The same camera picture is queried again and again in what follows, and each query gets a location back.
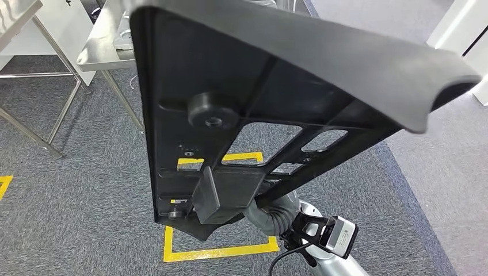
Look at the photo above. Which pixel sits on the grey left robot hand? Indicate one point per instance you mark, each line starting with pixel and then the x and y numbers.
pixel 270 192

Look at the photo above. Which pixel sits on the black plastic plate frame part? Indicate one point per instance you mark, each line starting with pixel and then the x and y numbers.
pixel 305 49

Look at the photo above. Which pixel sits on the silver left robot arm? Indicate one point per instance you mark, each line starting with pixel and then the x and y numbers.
pixel 274 221

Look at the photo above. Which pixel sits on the steel workbench table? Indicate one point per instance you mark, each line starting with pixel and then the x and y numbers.
pixel 99 49

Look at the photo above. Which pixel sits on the yellow floor tape square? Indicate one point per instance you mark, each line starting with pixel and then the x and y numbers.
pixel 213 253
pixel 4 186

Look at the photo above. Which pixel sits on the white display counter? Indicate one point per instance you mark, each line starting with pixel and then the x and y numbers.
pixel 457 26

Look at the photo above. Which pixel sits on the white cabinet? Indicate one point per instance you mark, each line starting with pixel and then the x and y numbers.
pixel 65 45

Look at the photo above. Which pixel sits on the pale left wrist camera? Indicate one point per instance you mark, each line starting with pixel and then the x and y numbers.
pixel 341 238

